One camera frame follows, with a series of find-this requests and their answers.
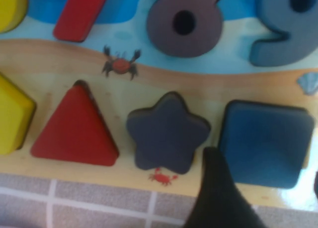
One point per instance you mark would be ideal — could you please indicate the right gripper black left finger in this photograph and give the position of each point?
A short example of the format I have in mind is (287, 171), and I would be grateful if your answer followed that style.
(218, 203)

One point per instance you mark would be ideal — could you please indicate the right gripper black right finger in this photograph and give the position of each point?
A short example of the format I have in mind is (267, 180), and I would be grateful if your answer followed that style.
(316, 179)

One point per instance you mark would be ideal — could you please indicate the blue square piece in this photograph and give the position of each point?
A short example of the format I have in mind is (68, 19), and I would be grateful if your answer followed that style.
(265, 146)

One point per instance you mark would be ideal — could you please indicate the brown star piece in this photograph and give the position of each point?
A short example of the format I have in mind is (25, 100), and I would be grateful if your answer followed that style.
(166, 133)

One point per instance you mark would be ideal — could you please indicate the colourful wooden puzzle board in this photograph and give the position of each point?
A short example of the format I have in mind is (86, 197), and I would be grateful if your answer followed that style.
(174, 74)

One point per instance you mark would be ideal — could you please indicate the blue number 9 piece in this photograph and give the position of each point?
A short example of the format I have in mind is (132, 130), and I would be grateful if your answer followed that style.
(273, 49)

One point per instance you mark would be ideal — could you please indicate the red triangle piece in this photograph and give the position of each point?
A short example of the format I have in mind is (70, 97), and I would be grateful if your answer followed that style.
(74, 133)

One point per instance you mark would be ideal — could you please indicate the brown number 8 piece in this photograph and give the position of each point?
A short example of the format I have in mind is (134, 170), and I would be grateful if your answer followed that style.
(164, 34)

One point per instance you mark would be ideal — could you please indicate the yellow pentagon piece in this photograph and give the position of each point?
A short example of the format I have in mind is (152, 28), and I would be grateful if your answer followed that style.
(12, 113)

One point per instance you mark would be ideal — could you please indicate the red number 7 piece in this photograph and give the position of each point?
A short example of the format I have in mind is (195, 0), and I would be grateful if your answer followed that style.
(79, 14)

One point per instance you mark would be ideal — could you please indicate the yellow number 6 piece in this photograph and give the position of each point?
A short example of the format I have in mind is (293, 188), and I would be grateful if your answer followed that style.
(10, 9)

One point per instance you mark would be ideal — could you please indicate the grey checked tablecloth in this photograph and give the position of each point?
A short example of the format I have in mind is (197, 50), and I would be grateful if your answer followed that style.
(99, 208)

